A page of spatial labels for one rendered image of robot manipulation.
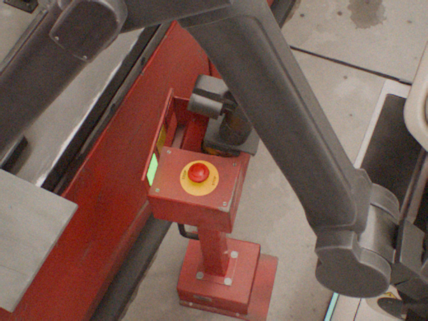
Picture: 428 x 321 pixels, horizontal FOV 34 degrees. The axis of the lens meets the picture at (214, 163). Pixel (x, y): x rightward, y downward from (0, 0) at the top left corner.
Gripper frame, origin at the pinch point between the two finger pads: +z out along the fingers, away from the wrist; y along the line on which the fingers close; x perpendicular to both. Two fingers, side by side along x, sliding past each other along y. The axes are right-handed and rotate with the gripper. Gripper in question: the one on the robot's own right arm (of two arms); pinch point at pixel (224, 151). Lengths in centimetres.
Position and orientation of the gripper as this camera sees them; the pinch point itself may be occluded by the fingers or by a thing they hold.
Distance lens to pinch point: 140.9
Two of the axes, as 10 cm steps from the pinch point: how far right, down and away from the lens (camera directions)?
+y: -9.6, -2.8, -0.7
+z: -1.8, 3.9, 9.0
